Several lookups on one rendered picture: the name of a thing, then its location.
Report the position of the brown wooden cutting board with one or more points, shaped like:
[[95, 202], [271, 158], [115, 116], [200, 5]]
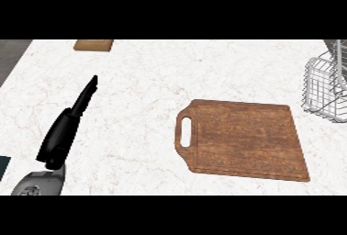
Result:
[[246, 140]]

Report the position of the tan wooden block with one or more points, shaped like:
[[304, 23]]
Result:
[[94, 45]]

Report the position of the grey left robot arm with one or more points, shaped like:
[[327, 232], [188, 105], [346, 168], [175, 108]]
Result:
[[42, 183]]

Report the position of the dark teal flat object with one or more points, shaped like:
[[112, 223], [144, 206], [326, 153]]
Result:
[[4, 166]]

